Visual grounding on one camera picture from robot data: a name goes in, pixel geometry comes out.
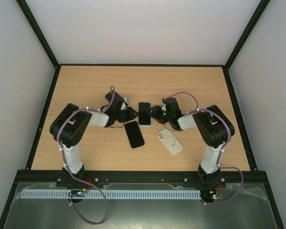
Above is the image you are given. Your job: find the light blue cable duct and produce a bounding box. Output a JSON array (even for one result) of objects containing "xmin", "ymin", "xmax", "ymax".
[{"xmin": 20, "ymin": 189, "xmax": 201, "ymax": 200}]

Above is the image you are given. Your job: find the beige phone case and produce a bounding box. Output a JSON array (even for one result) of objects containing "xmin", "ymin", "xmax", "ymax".
[{"xmin": 156, "ymin": 129, "xmax": 184, "ymax": 156}]

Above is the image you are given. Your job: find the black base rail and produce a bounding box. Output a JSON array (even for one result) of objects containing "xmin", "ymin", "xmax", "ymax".
[{"xmin": 56, "ymin": 170, "xmax": 229, "ymax": 189}]

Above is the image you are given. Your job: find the purple phone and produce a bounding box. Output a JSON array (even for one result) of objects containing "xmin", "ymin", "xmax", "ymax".
[{"xmin": 124, "ymin": 121, "xmax": 145, "ymax": 149}]

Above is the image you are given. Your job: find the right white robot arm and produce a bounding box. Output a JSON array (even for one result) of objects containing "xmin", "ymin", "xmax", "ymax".
[{"xmin": 147, "ymin": 97, "xmax": 235, "ymax": 187}]

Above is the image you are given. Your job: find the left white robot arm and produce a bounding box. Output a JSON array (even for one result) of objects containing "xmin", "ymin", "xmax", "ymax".
[{"xmin": 50, "ymin": 89, "xmax": 139, "ymax": 175}]

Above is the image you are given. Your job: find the black phone face down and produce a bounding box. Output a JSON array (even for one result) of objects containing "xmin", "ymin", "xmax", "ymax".
[{"xmin": 105, "ymin": 92, "xmax": 112, "ymax": 102}]

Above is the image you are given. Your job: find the white-edged black phone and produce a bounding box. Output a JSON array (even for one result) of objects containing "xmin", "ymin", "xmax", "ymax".
[{"xmin": 138, "ymin": 102, "xmax": 152, "ymax": 125}]

